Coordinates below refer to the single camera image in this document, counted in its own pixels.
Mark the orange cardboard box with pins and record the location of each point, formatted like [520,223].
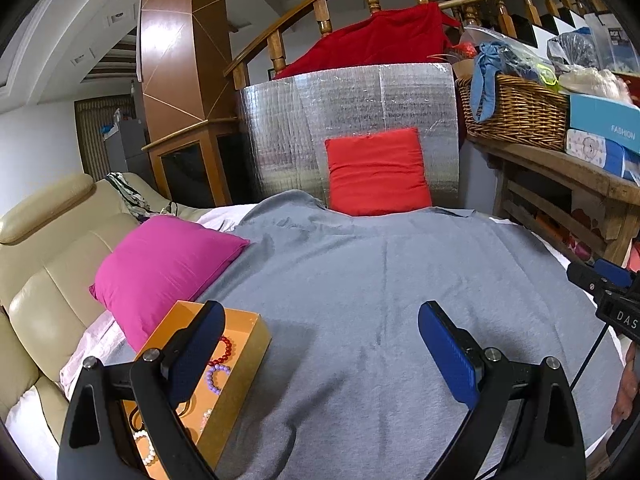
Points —
[222,389]

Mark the red cloth on railing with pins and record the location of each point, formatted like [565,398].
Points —
[412,35]

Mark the silver foil insulation panel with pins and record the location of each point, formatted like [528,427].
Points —
[286,122]

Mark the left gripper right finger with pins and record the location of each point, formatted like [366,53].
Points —
[483,385]

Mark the pink pillow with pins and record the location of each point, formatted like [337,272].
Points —
[161,262]

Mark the grey blanket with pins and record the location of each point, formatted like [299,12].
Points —
[347,389]

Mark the patterned cloth on sofa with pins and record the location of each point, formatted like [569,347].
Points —
[136,204]

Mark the blue fashion box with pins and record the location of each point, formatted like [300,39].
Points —
[614,120]

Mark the blue cloth in basket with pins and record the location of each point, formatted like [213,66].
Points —
[493,58]

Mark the wicker basket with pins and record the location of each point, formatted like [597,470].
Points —
[525,113]

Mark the red pillow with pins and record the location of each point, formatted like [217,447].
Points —
[377,173]

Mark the beige leather sofa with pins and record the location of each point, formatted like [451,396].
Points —
[52,244]

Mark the thin metal bangles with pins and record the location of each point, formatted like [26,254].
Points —
[185,408]

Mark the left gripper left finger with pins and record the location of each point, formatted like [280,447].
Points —
[162,379]

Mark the right hand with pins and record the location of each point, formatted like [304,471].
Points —
[627,390]

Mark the wooden cabinet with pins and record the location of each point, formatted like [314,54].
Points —
[189,104]

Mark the floral tissue box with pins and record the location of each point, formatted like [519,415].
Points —
[603,153]

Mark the wooden shelf table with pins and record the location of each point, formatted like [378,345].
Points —
[569,203]

